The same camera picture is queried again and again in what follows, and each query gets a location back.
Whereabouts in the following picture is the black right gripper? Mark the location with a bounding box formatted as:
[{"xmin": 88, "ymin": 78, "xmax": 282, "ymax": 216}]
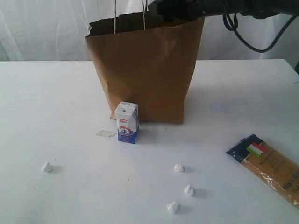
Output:
[{"xmin": 149, "ymin": 0, "xmax": 210, "ymax": 21}]

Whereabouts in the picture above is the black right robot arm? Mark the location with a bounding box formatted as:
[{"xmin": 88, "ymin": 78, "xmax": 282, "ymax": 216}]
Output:
[{"xmin": 148, "ymin": 0, "xmax": 299, "ymax": 20}]

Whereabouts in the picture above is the brown paper shopping bag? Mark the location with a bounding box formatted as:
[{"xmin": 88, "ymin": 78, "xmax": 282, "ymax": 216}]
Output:
[{"xmin": 85, "ymin": 12, "xmax": 205, "ymax": 124}]

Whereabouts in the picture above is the small blue white milk carton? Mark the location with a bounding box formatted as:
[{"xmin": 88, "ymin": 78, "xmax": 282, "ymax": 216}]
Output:
[{"xmin": 114, "ymin": 101, "xmax": 139, "ymax": 144}]

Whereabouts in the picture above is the white backdrop curtain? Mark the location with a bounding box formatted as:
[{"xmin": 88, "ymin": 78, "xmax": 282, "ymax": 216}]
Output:
[{"xmin": 0, "ymin": 0, "xmax": 299, "ymax": 67}]

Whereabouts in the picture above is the white paper wad upper centre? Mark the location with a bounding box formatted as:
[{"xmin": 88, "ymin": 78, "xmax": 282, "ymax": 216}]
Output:
[{"xmin": 173, "ymin": 164, "xmax": 185, "ymax": 173}]

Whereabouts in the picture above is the white paper wad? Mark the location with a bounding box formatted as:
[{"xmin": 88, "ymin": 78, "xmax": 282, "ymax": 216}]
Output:
[
  {"xmin": 173, "ymin": 164, "xmax": 185, "ymax": 173},
  {"xmin": 167, "ymin": 201, "xmax": 179, "ymax": 214},
  {"xmin": 41, "ymin": 161, "xmax": 54, "ymax": 173},
  {"xmin": 184, "ymin": 185, "xmax": 194, "ymax": 196}
]

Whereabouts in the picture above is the white paper wad middle centre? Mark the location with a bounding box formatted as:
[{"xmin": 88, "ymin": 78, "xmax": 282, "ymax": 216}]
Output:
[{"xmin": 184, "ymin": 185, "xmax": 194, "ymax": 196}]

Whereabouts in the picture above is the spaghetti packet with Italian flag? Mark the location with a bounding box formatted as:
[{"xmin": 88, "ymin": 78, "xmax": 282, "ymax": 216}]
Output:
[{"xmin": 226, "ymin": 134, "xmax": 299, "ymax": 208}]

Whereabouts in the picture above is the white paper wad lower centre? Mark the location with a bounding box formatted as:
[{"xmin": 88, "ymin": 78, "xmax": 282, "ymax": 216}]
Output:
[{"xmin": 167, "ymin": 201, "xmax": 179, "ymax": 214}]

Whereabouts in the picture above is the white paper wad far left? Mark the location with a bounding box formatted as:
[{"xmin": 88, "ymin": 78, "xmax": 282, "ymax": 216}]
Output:
[{"xmin": 41, "ymin": 161, "xmax": 54, "ymax": 173}]

